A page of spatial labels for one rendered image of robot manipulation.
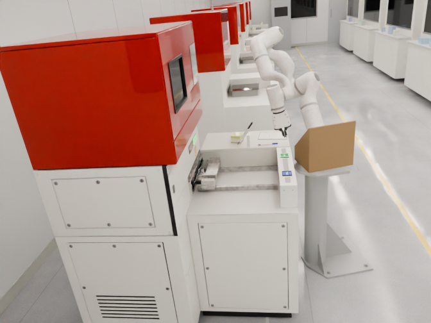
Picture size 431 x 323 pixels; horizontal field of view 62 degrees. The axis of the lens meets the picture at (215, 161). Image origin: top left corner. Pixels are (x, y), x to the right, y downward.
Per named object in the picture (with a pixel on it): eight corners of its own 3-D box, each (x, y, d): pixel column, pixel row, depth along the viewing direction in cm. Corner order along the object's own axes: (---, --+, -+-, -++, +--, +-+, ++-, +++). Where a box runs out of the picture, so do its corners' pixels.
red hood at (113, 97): (33, 170, 181) (-9, 47, 157) (99, 120, 254) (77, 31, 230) (177, 165, 170) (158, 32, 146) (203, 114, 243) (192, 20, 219)
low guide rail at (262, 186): (197, 191, 228) (197, 187, 227) (198, 190, 230) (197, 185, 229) (278, 189, 221) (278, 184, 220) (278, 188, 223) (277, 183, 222)
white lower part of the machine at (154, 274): (88, 343, 230) (53, 237, 197) (131, 258, 304) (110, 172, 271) (197, 347, 219) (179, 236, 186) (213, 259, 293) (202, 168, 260)
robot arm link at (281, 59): (312, 92, 243) (292, 103, 254) (314, 84, 252) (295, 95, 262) (266, 34, 228) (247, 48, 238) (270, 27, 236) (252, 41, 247)
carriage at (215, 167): (201, 190, 223) (201, 185, 222) (209, 165, 256) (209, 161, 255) (214, 189, 222) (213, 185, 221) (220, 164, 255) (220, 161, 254)
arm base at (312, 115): (328, 135, 247) (320, 111, 253) (335, 124, 229) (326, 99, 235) (301, 141, 247) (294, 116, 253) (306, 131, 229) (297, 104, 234)
